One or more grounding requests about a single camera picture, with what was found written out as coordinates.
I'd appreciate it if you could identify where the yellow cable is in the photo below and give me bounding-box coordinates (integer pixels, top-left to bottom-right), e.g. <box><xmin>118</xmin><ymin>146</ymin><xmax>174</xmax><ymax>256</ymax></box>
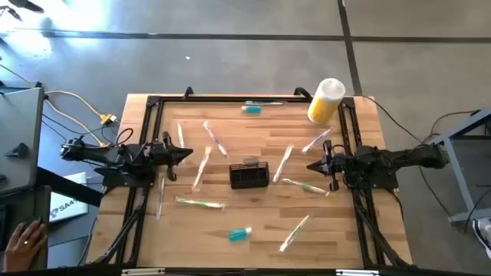
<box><xmin>45</xmin><ymin>100</ymin><xmax>110</xmax><ymax>149</ymax></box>
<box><xmin>44</xmin><ymin>90</ymin><xmax>118</xmax><ymax>124</ymax></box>

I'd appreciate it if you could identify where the black wire caddy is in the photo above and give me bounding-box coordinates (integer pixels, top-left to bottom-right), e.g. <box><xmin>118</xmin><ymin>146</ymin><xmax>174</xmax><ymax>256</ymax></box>
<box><xmin>229</xmin><ymin>161</ymin><xmax>271</xmax><ymax>190</ymax></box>

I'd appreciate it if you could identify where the white printed sign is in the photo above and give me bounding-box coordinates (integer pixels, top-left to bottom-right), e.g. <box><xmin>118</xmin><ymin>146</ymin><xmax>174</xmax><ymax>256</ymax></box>
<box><xmin>48</xmin><ymin>172</ymin><xmax>90</xmax><ymax>224</ymax></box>

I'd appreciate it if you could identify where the purple toothbrush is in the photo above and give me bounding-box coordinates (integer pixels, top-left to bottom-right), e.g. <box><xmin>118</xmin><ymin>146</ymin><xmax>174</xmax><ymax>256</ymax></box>
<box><xmin>202</xmin><ymin>120</ymin><xmax>230</xmax><ymax>159</ymax></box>

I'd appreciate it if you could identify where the black aluminium table frame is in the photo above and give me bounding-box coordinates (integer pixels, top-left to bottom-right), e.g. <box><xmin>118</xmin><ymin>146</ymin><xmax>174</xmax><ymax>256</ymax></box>
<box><xmin>91</xmin><ymin>86</ymin><xmax>414</xmax><ymax>269</ymax></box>

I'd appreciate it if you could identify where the grey metal stand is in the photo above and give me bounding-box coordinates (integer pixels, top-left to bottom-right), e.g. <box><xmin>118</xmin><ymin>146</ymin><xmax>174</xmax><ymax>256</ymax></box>
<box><xmin>428</xmin><ymin>107</ymin><xmax>491</xmax><ymax>225</ymax></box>

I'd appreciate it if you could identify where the white green toothbrush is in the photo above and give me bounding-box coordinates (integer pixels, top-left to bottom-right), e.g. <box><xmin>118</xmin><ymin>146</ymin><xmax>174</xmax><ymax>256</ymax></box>
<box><xmin>176</xmin><ymin>122</ymin><xmax>186</xmax><ymax>150</ymax></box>

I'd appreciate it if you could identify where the teal toothbrush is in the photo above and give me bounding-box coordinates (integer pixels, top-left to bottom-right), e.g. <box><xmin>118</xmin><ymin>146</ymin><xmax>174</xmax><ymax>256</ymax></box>
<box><xmin>245</xmin><ymin>100</ymin><xmax>285</xmax><ymax>107</ymax></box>

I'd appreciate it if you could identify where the black cable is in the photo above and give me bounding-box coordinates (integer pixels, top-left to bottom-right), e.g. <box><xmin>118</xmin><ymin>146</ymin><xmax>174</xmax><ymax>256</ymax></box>
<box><xmin>344</xmin><ymin>94</ymin><xmax>425</xmax><ymax>145</ymax></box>

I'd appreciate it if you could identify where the orange toothbrush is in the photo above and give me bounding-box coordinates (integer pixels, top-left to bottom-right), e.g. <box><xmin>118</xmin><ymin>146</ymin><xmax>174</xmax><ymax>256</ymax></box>
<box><xmin>191</xmin><ymin>146</ymin><xmax>213</xmax><ymax>193</ymax></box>

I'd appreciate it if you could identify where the person's hand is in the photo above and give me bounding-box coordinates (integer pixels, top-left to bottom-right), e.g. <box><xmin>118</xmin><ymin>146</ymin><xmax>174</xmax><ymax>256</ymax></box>
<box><xmin>2</xmin><ymin>219</ymin><xmax>49</xmax><ymax>274</ymax></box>

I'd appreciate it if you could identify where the small black bracket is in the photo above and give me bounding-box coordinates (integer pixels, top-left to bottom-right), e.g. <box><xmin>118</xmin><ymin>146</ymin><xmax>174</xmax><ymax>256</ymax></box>
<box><xmin>4</xmin><ymin>142</ymin><xmax>30</xmax><ymax>159</ymax></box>

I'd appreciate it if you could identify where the grey blue toothbrush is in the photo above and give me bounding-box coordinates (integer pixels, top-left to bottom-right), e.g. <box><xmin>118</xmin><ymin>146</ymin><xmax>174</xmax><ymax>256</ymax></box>
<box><xmin>154</xmin><ymin>174</ymin><xmax>166</xmax><ymax>222</ymax></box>

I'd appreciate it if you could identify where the grey side table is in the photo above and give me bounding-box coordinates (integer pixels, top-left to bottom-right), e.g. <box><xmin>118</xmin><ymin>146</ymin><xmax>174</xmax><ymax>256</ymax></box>
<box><xmin>0</xmin><ymin>87</ymin><xmax>45</xmax><ymax>196</ymax></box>

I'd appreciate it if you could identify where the black chair base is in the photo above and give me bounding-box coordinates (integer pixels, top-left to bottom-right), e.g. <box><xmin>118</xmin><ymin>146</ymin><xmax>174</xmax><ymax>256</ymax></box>
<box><xmin>0</xmin><ymin>0</ymin><xmax>45</xmax><ymax>22</ymax></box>

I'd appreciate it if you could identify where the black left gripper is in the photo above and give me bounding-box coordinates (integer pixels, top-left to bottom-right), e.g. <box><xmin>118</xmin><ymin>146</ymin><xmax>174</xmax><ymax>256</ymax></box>
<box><xmin>148</xmin><ymin>131</ymin><xmax>194</xmax><ymax>182</ymax></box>

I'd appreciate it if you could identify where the black diagonal beam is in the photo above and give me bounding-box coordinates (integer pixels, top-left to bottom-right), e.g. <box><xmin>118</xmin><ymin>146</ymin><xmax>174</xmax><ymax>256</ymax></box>
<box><xmin>36</xmin><ymin>166</ymin><xmax>104</xmax><ymax>208</ymax></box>

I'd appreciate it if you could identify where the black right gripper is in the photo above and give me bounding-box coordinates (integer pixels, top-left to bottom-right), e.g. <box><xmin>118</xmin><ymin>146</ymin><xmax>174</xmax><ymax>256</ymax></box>
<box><xmin>306</xmin><ymin>140</ymin><xmax>349</xmax><ymax>192</ymax></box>

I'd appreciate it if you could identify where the white shoe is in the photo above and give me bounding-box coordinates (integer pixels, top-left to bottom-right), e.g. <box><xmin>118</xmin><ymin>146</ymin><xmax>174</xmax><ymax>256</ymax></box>
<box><xmin>472</xmin><ymin>217</ymin><xmax>491</xmax><ymax>260</ymax></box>

